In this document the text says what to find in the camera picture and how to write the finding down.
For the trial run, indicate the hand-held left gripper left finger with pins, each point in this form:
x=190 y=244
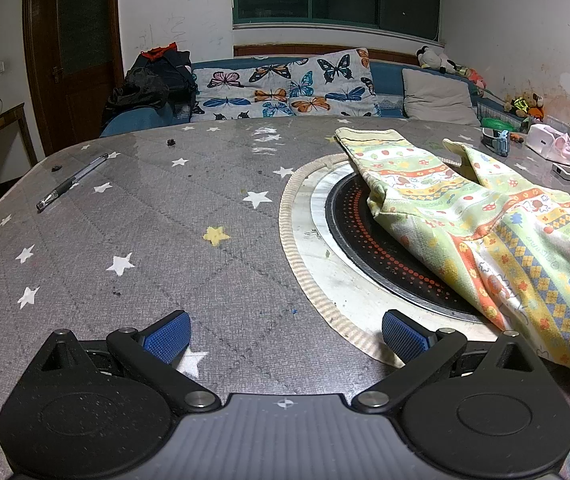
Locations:
x=167 y=336

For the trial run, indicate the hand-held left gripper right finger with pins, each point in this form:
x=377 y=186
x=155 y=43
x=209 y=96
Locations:
x=405 y=336

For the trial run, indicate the patterned yellow-green children's pants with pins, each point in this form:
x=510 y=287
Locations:
x=465 y=220

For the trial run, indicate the pile of black clothes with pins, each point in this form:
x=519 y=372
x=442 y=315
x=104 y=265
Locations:
x=150 y=82

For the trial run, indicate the round built-in induction cooker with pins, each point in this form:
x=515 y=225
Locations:
x=365 y=240

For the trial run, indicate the grey star-print tablecloth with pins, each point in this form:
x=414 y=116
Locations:
x=165 y=220

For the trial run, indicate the black ballpoint pen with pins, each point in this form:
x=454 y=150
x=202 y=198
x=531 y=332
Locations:
x=72 y=180

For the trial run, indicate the small blue grey device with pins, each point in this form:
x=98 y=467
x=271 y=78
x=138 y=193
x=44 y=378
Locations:
x=497 y=141

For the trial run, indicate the green plastic bag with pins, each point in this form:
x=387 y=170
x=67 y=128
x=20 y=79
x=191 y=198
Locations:
x=496 y=123

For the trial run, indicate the grey pillow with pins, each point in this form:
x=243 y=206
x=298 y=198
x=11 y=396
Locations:
x=437 y=97

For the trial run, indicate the white and pink pouch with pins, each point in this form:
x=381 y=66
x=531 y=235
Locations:
x=550 y=142

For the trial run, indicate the blue sofa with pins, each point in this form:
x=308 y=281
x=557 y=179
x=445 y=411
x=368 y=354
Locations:
x=390 y=80

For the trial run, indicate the yellow-green toy figure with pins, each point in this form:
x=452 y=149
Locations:
x=522 y=106

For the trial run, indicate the wooden side table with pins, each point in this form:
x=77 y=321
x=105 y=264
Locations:
x=0 y=135

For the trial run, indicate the pink plush toy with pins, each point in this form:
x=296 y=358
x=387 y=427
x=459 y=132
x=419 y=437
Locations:
x=475 y=76

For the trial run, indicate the butterfly-print cushion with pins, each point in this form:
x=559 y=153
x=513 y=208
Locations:
x=285 y=85

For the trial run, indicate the black-and-white plush toy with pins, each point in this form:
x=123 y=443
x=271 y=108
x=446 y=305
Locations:
x=432 y=57

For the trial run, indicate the red garment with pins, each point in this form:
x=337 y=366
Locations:
x=157 y=51

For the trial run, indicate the dark wooden door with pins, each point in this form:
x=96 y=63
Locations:
x=85 y=60

